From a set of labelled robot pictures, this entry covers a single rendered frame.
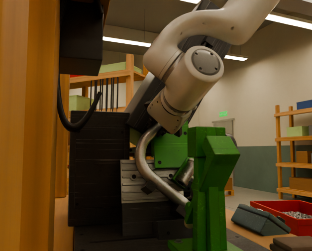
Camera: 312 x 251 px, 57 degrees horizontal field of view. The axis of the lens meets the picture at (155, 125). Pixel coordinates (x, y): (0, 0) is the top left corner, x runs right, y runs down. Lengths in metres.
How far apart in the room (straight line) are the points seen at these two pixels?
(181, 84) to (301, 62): 7.46
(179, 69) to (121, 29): 8.11
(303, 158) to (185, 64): 6.57
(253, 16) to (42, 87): 0.44
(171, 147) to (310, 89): 6.96
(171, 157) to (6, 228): 0.66
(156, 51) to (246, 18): 0.19
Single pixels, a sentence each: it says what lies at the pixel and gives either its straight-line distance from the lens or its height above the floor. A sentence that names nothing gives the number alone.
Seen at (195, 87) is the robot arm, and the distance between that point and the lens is 0.57.
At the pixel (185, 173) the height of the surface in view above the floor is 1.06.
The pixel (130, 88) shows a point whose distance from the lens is 3.54.
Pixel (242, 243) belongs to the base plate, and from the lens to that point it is 0.77.
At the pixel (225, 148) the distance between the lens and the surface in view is 0.56.
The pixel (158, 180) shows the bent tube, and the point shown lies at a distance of 0.78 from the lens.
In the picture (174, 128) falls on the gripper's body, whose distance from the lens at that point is 0.74.
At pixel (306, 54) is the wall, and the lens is 7.94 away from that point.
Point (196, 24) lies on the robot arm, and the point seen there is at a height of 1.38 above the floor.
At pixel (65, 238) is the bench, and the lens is 0.89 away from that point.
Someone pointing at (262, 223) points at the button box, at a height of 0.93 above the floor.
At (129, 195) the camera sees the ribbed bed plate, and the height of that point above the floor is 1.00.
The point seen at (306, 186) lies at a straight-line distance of 7.07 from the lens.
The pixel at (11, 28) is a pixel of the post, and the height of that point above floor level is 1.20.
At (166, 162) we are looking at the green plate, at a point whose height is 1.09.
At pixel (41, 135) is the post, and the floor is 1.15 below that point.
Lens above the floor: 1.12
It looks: 5 degrees up
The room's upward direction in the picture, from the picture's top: straight up
